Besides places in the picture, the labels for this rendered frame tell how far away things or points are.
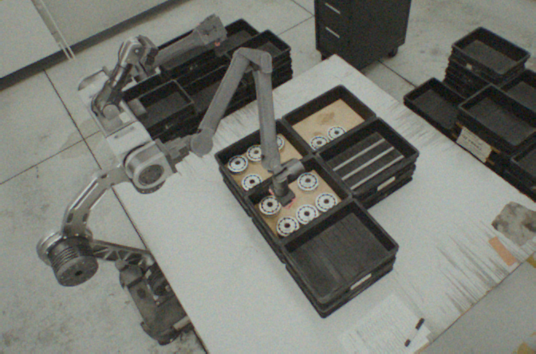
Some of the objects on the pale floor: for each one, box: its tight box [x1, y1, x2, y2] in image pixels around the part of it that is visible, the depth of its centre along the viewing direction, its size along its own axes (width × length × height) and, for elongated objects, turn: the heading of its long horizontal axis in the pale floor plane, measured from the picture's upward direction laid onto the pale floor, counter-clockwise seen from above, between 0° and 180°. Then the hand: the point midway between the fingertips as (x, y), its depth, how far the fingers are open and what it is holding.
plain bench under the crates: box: [113, 54, 536, 354], centre depth 252 cm, size 160×160×70 cm
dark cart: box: [313, 0, 419, 71], centre depth 353 cm, size 60×45×90 cm
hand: (284, 202), depth 184 cm, fingers open, 6 cm apart
